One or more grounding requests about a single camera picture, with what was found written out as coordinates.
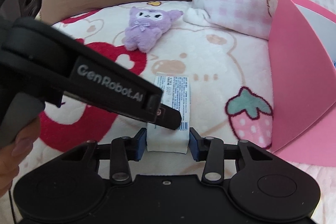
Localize white toothpaste box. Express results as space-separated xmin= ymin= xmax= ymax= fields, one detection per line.
xmin=146 ymin=73 xmax=191 ymax=153

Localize purple plush toy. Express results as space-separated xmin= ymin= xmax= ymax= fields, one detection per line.
xmin=123 ymin=7 xmax=183 ymax=53

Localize person left hand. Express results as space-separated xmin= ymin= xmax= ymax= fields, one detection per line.
xmin=0 ymin=117 xmax=41 ymax=197

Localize pink cardboard box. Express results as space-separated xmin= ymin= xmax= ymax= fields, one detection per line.
xmin=268 ymin=0 xmax=335 ymax=166

